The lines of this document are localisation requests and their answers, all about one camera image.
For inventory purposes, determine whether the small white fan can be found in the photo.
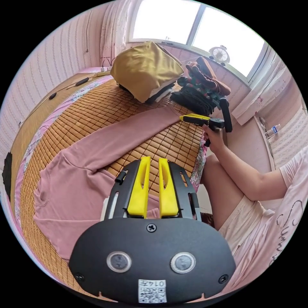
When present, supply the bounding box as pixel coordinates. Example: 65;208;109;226
208;45;232;67

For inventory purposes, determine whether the window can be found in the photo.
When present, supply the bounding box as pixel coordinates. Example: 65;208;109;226
127;0;270;83

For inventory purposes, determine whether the person's right hand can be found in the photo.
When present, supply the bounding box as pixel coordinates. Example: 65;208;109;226
203;126;228;154

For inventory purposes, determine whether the bed with woven mat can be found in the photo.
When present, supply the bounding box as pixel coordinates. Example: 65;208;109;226
9;67;210;302

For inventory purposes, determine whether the pile of clothes mustard topped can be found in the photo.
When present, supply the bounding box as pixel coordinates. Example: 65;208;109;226
112;40;185;105

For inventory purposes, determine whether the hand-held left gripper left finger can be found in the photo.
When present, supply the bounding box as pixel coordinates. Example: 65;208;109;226
127;156;151;219

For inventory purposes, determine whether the clear water bottle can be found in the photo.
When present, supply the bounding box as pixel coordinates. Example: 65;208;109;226
264;124;282;139

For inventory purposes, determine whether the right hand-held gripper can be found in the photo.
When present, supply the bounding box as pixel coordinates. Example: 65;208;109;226
179;114;226;148

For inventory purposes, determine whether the pile of dark clothes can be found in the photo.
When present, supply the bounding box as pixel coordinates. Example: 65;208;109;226
169;56;232;116

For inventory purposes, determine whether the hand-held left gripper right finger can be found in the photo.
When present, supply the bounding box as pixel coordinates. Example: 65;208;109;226
158;158;180;219

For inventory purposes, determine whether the white curtain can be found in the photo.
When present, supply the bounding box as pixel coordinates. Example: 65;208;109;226
99;0;141;71
231;47;292;126

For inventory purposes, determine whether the person's right forearm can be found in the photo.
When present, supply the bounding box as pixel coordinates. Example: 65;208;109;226
211;144;266;202

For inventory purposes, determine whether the pink long sleeve shirt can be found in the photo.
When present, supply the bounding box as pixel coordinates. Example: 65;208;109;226
33;106;193;261

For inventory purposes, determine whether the person's body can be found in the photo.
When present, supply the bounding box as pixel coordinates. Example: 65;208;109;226
200;144;308;298

